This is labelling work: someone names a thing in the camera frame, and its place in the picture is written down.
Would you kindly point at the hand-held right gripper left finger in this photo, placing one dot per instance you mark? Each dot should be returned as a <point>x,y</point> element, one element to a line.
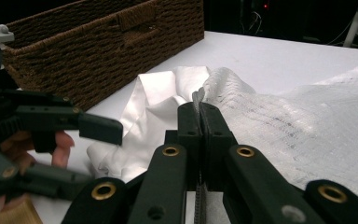
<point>189,137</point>

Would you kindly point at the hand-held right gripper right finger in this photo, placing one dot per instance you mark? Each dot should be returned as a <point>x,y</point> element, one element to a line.
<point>213,133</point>

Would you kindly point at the white garment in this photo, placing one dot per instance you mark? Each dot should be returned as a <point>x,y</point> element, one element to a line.
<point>155,90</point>

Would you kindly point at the brown woven basket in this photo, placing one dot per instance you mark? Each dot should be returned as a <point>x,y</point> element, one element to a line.
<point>105,56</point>

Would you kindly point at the white mesh laundry bag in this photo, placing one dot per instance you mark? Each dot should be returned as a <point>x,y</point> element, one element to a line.
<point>292,118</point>

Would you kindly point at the white foam board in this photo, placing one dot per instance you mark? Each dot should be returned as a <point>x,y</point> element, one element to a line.
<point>276,53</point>

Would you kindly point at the dark equipment with red light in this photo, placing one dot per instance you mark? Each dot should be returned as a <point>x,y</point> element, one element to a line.
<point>258,15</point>

